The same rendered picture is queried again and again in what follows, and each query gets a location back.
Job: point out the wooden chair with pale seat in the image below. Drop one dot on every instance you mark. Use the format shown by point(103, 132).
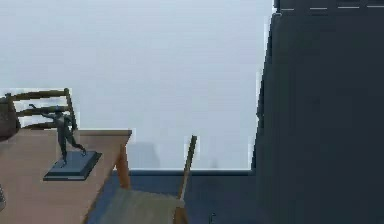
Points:
point(140, 206)

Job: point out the wooden chair with slatted back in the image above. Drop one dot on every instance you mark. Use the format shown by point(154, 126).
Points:
point(40, 111)

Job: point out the dark figure statue on base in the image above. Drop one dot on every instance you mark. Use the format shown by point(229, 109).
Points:
point(71, 165)

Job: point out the brown wooden table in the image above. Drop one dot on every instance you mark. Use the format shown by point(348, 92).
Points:
point(30, 196)

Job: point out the dark brown round object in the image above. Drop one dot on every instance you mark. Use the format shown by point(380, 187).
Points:
point(6, 121)

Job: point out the grey ribbed object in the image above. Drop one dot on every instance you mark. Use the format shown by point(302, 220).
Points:
point(1, 198)

